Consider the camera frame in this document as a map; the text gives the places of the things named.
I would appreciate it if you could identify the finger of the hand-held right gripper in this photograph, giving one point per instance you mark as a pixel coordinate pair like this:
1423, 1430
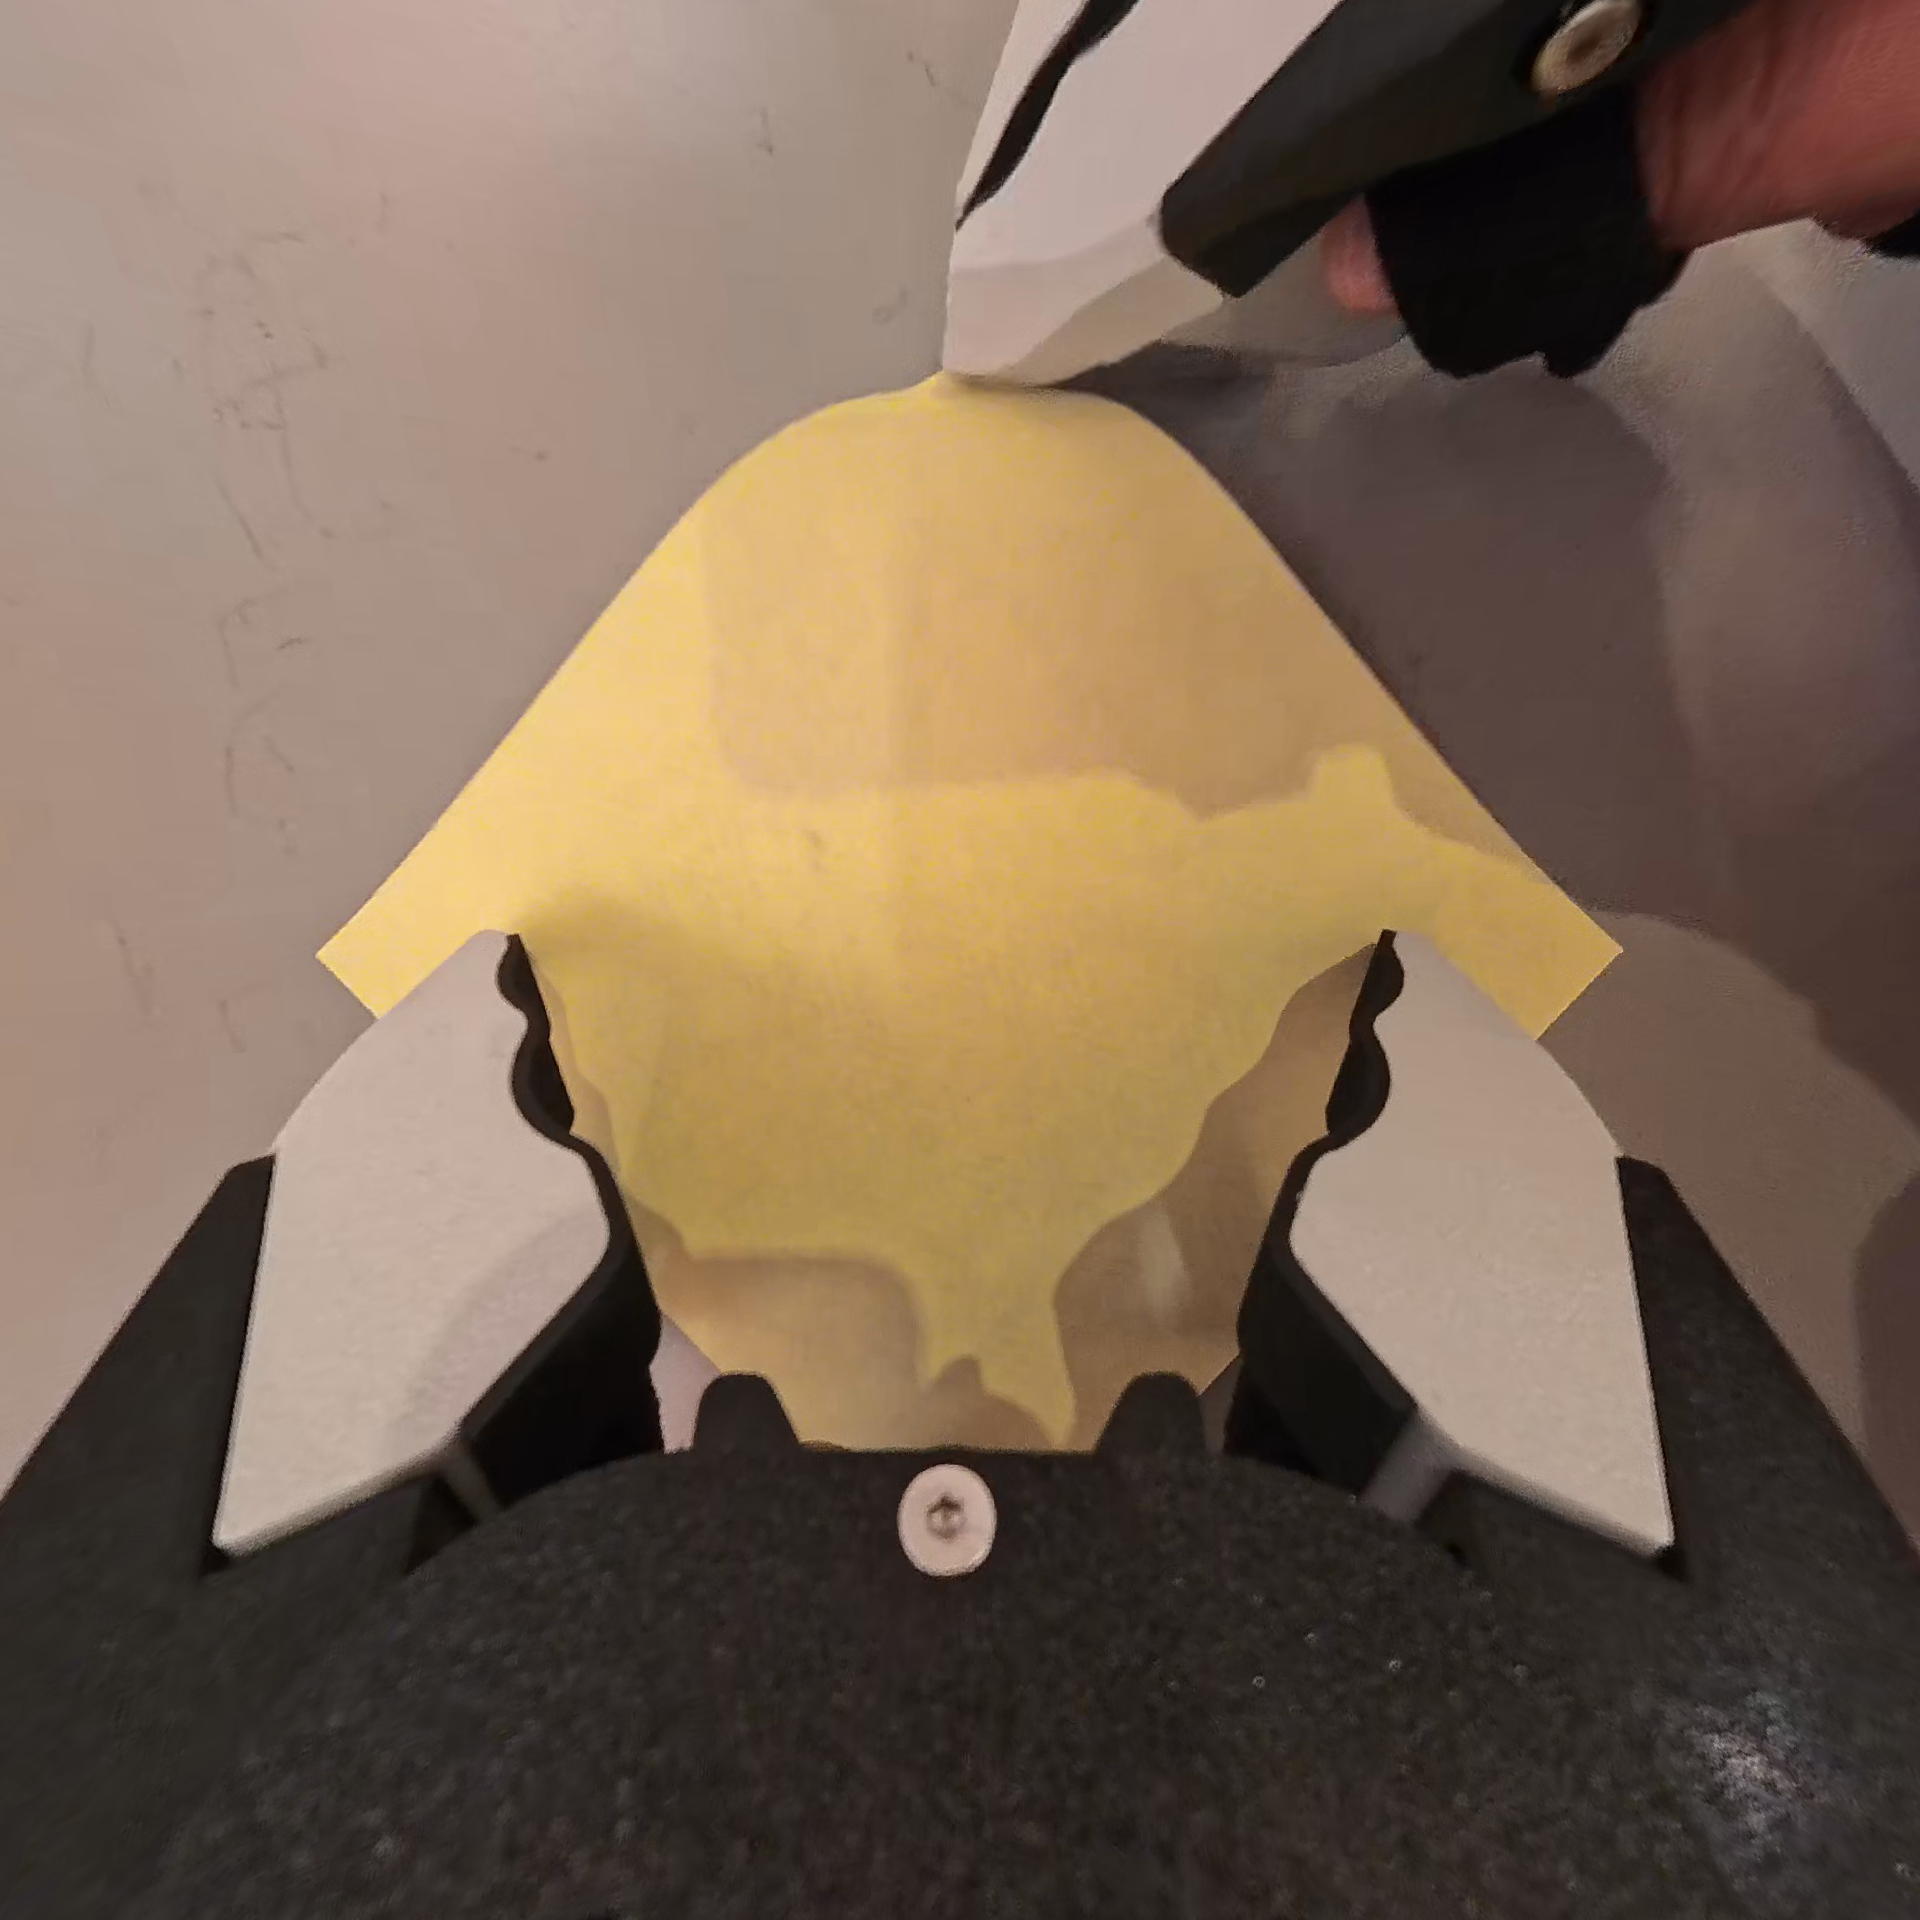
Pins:
1080, 254
1036, 38

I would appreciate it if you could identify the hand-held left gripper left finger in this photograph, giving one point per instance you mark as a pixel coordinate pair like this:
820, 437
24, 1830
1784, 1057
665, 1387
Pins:
404, 1244

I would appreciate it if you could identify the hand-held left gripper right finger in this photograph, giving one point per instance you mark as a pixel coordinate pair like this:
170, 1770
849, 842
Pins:
1484, 1261

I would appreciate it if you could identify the yellow and grey origami paper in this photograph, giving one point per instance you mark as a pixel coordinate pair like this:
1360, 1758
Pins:
930, 974

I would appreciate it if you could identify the person's right hand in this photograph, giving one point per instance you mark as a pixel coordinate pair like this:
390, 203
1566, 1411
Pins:
1786, 143

